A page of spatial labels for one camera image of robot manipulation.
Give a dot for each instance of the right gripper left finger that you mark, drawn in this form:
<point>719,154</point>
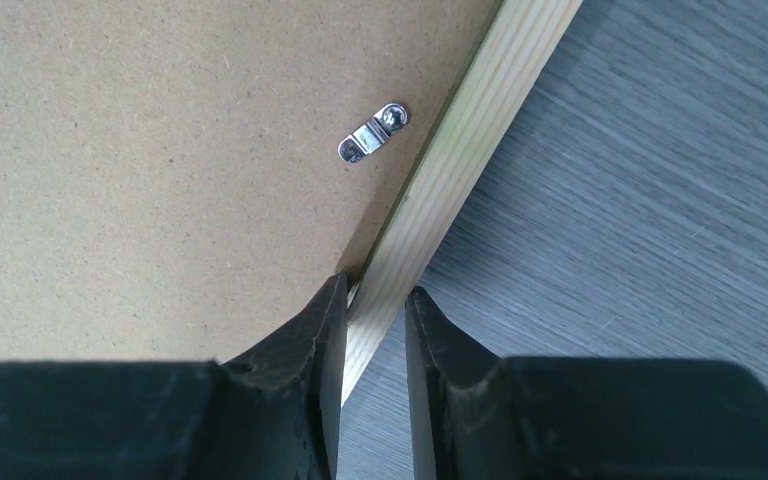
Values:
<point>272,412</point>

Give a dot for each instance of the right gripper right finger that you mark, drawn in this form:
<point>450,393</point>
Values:
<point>477,415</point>

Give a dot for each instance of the brown backing board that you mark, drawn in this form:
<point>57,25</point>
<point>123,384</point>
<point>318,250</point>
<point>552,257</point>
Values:
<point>169,179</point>

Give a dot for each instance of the wooden picture frame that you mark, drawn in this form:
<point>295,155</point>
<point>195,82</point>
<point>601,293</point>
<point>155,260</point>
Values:
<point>517,42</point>

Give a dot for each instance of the metal turn clip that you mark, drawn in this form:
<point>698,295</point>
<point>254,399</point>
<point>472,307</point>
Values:
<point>374,133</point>

